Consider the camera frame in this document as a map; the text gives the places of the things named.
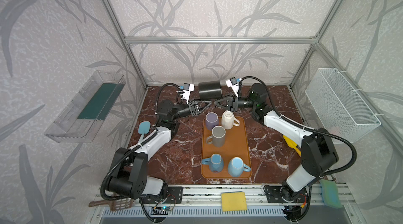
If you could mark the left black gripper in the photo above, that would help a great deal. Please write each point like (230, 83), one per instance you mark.
(193, 107)

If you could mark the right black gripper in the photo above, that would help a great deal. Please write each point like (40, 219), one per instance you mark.
(234, 103)

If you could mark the black mug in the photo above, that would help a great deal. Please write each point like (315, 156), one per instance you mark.
(210, 90)

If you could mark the white ceramic mug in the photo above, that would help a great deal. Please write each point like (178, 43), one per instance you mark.
(228, 120)

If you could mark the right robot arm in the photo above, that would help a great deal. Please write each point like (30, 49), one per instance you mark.
(317, 149)

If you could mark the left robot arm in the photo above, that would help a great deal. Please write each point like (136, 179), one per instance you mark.
(128, 174)

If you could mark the lavender mug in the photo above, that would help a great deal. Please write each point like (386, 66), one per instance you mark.
(211, 120)

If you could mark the grey mug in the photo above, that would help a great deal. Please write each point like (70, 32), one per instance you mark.
(217, 137)

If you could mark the blue speckled mug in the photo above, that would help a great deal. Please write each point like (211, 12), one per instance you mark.
(215, 163)

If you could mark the light blue mug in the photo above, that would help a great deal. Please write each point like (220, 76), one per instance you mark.
(236, 167)

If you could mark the orange rubber tray mat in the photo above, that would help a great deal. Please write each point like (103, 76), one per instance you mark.
(236, 145)

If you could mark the light blue silicone spatula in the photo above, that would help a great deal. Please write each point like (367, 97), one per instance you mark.
(144, 128)

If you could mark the yellow sponge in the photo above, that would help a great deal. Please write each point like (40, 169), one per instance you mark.
(235, 201)

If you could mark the green mat in shelf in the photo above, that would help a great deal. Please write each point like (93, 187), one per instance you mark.
(102, 101)

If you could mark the small green circuit board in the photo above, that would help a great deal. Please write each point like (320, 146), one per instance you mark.
(164, 210)

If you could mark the brown slotted spatula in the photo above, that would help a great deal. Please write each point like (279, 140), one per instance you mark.
(114, 205)

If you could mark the green sponge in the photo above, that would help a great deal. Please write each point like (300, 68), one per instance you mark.
(330, 194)

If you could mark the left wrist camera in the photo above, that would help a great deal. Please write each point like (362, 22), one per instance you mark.
(185, 91)

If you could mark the yellow handled tool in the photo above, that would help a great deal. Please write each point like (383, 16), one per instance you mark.
(292, 145)

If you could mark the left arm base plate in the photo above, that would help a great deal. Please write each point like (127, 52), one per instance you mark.
(169, 194)

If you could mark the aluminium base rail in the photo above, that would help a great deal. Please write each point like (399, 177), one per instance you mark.
(205, 201)

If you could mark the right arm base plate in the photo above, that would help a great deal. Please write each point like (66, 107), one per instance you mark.
(280, 194)

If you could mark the white wire basket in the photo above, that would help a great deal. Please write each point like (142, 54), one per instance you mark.
(339, 106)

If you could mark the clear acrylic wall shelf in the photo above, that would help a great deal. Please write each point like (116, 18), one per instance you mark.
(67, 128)

